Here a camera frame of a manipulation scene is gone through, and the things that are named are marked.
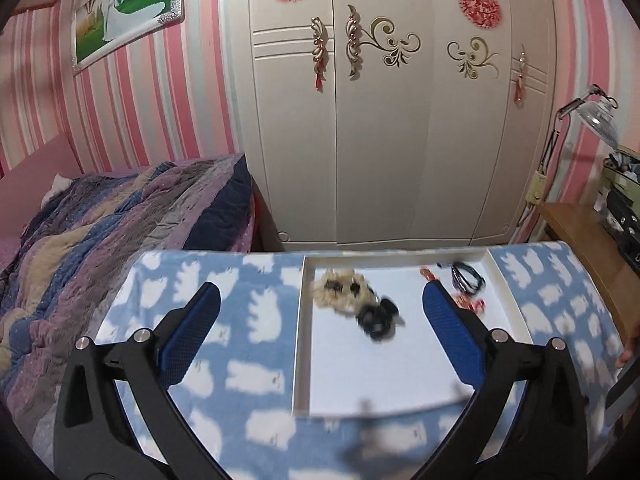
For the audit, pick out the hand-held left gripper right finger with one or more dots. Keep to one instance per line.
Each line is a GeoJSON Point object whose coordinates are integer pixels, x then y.
{"type": "Point", "coordinates": [452, 336]}

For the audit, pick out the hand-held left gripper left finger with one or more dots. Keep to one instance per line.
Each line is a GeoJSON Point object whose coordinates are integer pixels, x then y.
{"type": "Point", "coordinates": [192, 340]}

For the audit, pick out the black scrunchie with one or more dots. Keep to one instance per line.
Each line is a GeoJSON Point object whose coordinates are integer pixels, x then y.
{"type": "Point", "coordinates": [375, 320]}

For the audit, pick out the white shallow cardboard box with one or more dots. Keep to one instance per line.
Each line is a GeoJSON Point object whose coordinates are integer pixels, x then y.
{"type": "Point", "coordinates": [350, 365]}

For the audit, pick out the cream ruffled scrunchie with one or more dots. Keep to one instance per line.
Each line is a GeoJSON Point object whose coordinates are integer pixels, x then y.
{"type": "Point", "coordinates": [332, 297]}

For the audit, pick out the person's right hand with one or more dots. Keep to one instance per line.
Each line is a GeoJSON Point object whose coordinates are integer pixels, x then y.
{"type": "Point", "coordinates": [628, 355]}

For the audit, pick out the blue blanket with white bears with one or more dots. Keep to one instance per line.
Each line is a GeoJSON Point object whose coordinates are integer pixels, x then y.
{"type": "Point", "coordinates": [225, 360]}

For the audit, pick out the striped patchwork quilt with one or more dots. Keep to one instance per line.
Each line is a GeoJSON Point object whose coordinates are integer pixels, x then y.
{"type": "Point", "coordinates": [100, 260]}

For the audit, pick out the wooden desk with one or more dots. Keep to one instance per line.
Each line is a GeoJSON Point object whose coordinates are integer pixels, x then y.
{"type": "Point", "coordinates": [580, 230]}

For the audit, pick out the white wardrobe with gold ornaments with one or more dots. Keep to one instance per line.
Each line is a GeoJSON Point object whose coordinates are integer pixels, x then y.
{"type": "Point", "coordinates": [400, 150]}

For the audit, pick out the green storage organizer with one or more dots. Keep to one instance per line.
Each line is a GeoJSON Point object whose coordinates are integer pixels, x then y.
{"type": "Point", "coordinates": [622, 195]}

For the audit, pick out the white cloth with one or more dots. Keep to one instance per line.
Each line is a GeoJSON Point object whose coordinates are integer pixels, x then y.
{"type": "Point", "coordinates": [60, 185]}

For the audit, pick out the pink headboard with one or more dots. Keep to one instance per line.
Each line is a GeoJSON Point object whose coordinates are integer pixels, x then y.
{"type": "Point", "coordinates": [35, 165]}

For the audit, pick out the desk lamp with glass shade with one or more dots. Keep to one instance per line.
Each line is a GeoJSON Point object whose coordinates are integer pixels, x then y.
{"type": "Point", "coordinates": [597, 115]}

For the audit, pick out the framed wedding photo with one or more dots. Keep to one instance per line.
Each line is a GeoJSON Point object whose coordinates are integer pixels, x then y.
{"type": "Point", "coordinates": [125, 15]}

